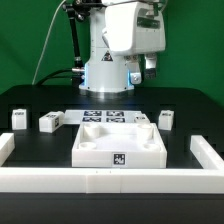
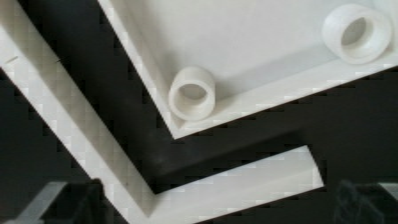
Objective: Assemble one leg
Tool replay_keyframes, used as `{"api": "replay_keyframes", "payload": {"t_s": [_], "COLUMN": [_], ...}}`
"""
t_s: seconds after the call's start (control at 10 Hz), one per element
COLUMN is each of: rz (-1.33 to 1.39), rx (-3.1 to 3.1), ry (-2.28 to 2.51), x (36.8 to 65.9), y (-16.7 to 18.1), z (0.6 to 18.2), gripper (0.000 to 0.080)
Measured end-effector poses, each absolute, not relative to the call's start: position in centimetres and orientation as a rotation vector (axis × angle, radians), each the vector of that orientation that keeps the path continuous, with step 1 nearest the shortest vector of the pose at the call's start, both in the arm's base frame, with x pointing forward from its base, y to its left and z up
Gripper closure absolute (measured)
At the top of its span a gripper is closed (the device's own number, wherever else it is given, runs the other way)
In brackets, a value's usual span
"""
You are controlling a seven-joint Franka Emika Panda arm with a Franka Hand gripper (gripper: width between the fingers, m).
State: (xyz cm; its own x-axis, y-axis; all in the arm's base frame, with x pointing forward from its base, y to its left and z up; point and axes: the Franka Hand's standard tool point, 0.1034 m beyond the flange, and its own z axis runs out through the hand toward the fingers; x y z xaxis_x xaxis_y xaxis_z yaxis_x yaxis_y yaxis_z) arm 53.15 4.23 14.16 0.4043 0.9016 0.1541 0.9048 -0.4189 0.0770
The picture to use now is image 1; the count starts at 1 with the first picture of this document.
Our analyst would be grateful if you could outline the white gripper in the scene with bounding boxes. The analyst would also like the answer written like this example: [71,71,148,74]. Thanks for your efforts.
[129,3,166,84]

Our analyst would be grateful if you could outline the white square tabletop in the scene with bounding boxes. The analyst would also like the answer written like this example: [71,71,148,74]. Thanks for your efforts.
[72,123,167,169]

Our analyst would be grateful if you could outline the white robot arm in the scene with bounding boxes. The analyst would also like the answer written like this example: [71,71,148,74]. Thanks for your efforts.
[79,0,168,98]

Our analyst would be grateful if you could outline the white marker plate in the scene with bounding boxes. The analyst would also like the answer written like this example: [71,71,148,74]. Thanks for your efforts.
[64,110,141,125]

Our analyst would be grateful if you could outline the white U-shaped fence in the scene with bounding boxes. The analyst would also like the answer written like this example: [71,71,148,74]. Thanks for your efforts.
[0,133,224,194]

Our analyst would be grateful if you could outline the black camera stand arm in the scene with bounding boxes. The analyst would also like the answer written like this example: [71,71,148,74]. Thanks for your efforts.
[63,2,89,68]

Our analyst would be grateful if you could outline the black cable bundle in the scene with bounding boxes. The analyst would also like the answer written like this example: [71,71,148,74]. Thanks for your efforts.
[34,68,84,87]

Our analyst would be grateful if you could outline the white cable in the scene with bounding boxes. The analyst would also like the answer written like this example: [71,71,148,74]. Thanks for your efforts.
[31,0,68,86]

